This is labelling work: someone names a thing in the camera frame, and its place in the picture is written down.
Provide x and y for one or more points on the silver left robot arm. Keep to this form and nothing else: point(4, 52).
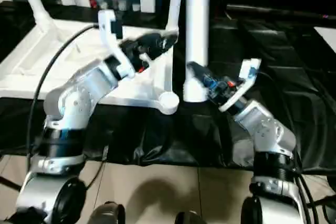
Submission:
point(79, 93)

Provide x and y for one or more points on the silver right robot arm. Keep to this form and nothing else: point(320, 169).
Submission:
point(262, 129)

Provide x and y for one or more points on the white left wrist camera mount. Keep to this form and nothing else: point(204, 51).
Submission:
point(107, 24)

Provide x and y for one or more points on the black folding stand legs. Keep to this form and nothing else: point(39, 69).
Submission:
point(8, 182)

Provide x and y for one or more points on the black robot right foot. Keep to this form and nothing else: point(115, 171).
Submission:
point(189, 217)

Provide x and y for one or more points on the black robot foot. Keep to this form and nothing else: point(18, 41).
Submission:
point(189, 217)
point(107, 213)

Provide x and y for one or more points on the black plastic mat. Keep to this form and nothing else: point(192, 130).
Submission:
point(294, 103)

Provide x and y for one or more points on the white flat sheet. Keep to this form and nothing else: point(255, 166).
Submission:
point(326, 38)

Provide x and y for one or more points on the black robot left foot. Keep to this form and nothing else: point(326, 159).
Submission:
point(107, 213)

